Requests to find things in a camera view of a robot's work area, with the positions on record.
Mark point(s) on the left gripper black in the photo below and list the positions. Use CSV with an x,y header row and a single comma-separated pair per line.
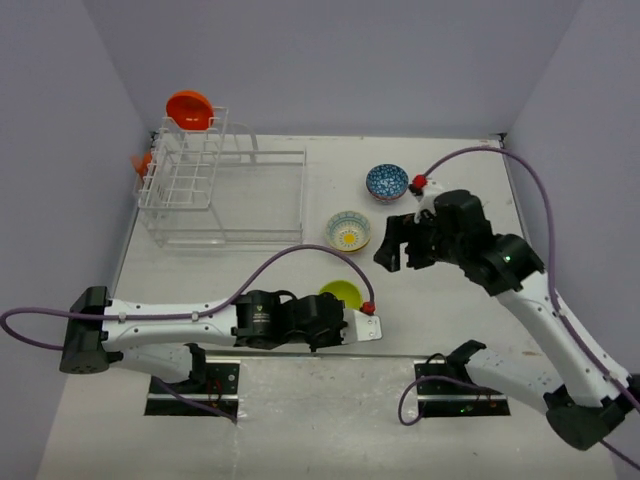
x,y
335,340

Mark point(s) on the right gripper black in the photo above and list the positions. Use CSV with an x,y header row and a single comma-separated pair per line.
x,y
402,229

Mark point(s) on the lime green bowl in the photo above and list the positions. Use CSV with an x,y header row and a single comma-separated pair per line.
x,y
344,291

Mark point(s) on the blue patterned bowl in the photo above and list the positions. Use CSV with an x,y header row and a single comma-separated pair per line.
x,y
387,180

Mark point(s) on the yellow patterned bowl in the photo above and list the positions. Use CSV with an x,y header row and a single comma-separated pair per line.
x,y
348,231

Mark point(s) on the orange bowl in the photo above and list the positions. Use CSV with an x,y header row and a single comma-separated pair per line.
x,y
190,110

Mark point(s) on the red patterned bowl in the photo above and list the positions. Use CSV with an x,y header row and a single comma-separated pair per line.
x,y
385,199

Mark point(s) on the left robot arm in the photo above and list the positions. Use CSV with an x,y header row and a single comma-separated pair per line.
x,y
167,340

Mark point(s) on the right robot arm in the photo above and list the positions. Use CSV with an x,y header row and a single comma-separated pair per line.
x,y
587,394

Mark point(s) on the orange clip on rack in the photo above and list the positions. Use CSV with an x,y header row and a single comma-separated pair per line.
x,y
141,164

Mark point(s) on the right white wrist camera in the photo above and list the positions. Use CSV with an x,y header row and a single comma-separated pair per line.
x,y
425,190

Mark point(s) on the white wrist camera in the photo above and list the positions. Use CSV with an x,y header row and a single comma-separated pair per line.
x,y
360,327
425,190

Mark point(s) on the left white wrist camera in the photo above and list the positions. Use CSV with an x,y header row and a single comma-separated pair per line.
x,y
360,327

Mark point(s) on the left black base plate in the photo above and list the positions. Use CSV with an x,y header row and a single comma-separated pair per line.
x,y
218,392

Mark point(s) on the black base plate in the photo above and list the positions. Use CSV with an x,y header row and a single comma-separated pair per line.
x,y
441,399
218,392

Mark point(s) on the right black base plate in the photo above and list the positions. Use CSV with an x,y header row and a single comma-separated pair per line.
x,y
441,399

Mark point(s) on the white wire dish rack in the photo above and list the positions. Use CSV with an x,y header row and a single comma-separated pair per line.
x,y
221,187

